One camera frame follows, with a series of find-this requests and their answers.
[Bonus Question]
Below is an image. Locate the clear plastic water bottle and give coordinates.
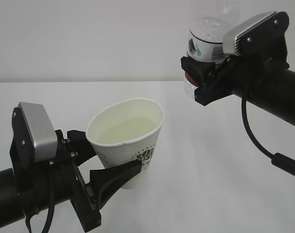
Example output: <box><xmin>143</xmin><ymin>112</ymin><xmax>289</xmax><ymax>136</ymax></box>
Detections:
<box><xmin>182</xmin><ymin>0</ymin><xmax>240</xmax><ymax>99</ymax></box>

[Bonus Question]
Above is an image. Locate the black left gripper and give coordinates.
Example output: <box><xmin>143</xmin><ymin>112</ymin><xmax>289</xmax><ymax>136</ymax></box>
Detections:
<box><xmin>52</xmin><ymin>130</ymin><xmax>142</xmax><ymax>225</ymax></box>

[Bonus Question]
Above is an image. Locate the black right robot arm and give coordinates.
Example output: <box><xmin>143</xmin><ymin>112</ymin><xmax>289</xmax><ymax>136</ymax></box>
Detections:
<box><xmin>181</xmin><ymin>11</ymin><xmax>295</xmax><ymax>126</ymax></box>

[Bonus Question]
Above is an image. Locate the white paper coffee cup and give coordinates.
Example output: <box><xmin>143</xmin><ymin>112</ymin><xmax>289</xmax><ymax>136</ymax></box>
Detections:
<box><xmin>86</xmin><ymin>98</ymin><xmax>165</xmax><ymax>189</ymax></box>

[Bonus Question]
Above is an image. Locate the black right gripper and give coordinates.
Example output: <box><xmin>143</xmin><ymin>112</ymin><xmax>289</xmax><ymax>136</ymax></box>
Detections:
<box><xmin>180</xmin><ymin>56</ymin><xmax>242</xmax><ymax>106</ymax></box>

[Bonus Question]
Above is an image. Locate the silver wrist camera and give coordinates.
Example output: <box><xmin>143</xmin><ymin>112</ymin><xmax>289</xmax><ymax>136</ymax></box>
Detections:
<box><xmin>223</xmin><ymin>11</ymin><xmax>290</xmax><ymax>56</ymax></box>
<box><xmin>18</xmin><ymin>102</ymin><xmax>57</xmax><ymax>162</ymax></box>

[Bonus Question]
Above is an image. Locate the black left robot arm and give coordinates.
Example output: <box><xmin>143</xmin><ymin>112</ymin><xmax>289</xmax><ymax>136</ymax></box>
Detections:
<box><xmin>0</xmin><ymin>107</ymin><xmax>142</xmax><ymax>232</ymax></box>

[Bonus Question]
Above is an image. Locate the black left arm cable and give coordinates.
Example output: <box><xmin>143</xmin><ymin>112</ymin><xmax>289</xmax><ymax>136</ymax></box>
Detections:
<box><xmin>24</xmin><ymin>167</ymin><xmax>56</xmax><ymax>233</ymax></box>

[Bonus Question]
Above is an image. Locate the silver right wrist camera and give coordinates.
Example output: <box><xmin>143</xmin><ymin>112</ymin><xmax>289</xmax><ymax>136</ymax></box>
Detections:
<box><xmin>223</xmin><ymin>11</ymin><xmax>290</xmax><ymax>56</ymax></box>

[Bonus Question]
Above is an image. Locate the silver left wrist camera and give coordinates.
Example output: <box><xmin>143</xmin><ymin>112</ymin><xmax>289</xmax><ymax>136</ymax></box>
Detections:
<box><xmin>18</xmin><ymin>102</ymin><xmax>57</xmax><ymax>162</ymax></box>

